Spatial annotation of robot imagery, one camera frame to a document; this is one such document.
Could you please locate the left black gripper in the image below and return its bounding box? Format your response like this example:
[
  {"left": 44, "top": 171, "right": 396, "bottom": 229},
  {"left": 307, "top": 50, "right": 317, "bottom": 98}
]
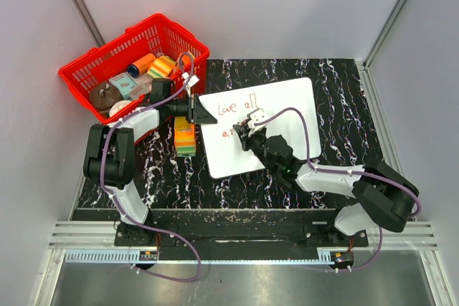
[{"left": 166, "top": 93, "right": 217, "bottom": 125}]

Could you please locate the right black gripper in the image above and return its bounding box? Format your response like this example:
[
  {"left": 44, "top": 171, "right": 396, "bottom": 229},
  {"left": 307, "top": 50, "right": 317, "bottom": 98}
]
[{"left": 235, "top": 123, "right": 277, "bottom": 173}]

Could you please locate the red capped whiteboard marker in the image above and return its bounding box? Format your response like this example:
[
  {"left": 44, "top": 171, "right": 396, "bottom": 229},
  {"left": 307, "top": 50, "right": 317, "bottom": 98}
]
[{"left": 232, "top": 122, "right": 250, "bottom": 134}]

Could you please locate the white whiteboard black frame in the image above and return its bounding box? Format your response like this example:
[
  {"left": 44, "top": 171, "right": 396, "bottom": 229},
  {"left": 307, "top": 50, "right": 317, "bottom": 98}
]
[{"left": 199, "top": 77, "right": 321, "bottom": 179}]

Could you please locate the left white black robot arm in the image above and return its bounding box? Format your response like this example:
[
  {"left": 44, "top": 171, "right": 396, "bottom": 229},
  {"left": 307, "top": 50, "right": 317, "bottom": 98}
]
[{"left": 83, "top": 78, "right": 217, "bottom": 246}]

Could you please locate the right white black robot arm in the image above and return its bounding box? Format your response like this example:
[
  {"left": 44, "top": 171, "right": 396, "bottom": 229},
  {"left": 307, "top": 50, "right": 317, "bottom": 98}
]
[{"left": 233, "top": 119, "right": 419, "bottom": 246}]

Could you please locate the stacked colourful sponge pack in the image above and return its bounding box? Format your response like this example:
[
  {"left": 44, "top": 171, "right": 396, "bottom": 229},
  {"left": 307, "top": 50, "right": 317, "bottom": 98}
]
[{"left": 174, "top": 117, "right": 197, "bottom": 157}]

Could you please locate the orange snack box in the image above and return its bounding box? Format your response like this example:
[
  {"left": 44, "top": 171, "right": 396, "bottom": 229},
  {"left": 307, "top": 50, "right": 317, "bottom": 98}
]
[{"left": 174, "top": 52, "right": 195, "bottom": 72}]

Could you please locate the pink white packet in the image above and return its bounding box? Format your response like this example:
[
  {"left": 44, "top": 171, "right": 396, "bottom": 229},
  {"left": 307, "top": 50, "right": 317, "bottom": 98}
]
[{"left": 129, "top": 73, "right": 152, "bottom": 100}]

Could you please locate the white round container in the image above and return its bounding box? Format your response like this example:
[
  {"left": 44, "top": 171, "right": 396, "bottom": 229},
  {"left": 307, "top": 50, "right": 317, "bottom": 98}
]
[{"left": 108, "top": 100, "right": 132, "bottom": 117}]

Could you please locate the teal small box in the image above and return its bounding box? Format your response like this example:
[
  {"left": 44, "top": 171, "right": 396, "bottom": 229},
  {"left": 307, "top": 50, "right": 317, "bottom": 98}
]
[{"left": 109, "top": 72, "right": 137, "bottom": 100}]

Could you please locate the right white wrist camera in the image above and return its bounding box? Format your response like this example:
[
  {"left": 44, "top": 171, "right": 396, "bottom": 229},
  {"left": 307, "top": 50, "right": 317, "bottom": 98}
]
[{"left": 247, "top": 108, "right": 271, "bottom": 134}]

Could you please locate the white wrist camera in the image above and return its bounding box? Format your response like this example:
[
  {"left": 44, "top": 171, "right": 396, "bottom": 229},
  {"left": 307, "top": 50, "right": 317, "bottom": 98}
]
[
  {"left": 247, "top": 108, "right": 271, "bottom": 134},
  {"left": 181, "top": 72, "right": 199, "bottom": 87}
]

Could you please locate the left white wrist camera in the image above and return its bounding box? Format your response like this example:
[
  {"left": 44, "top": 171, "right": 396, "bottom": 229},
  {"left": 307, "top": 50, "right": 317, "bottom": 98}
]
[{"left": 181, "top": 72, "right": 199, "bottom": 87}]

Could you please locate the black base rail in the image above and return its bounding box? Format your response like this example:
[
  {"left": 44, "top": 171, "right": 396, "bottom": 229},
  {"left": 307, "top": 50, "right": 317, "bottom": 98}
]
[{"left": 114, "top": 209, "right": 370, "bottom": 249}]

